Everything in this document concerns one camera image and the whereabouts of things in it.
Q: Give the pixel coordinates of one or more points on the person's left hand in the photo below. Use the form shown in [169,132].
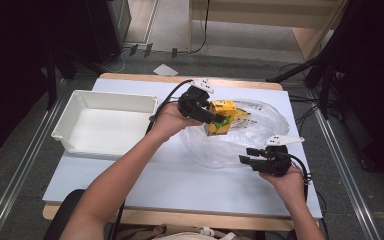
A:
[168,120]

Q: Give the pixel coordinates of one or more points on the metal floor rail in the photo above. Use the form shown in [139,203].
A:
[16,180]
[350,186]

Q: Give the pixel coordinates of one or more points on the clear plastic bag yellow smiley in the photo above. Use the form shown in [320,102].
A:
[260,133]

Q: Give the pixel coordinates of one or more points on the white table cover sheet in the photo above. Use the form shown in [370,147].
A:
[186,190]

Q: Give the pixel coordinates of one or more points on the person's right hand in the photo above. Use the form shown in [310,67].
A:
[290,186]

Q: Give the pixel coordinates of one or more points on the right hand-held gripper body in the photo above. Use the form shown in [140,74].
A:
[275,163]

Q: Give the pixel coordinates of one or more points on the white plastic bin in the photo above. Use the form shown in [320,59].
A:
[113,126]

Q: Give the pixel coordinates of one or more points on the black chair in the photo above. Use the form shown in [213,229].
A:
[63,213]

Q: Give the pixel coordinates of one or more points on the wooden table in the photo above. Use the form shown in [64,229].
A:
[196,218]

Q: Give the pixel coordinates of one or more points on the wooden shelf frame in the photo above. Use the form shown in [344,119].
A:
[306,36]

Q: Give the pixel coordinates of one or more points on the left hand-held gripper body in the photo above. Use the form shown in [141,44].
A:
[193,101]

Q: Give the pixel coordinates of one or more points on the yellow drink carton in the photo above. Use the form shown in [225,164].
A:
[221,126]

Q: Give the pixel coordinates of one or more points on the person's beige clothing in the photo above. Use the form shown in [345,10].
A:
[166,231]

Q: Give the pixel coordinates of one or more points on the white paper sheet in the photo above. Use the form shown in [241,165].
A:
[165,70]

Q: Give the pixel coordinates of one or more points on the black metal stand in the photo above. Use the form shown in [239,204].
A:
[51,80]
[326,90]

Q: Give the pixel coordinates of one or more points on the black cabinet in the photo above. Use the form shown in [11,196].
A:
[113,26]

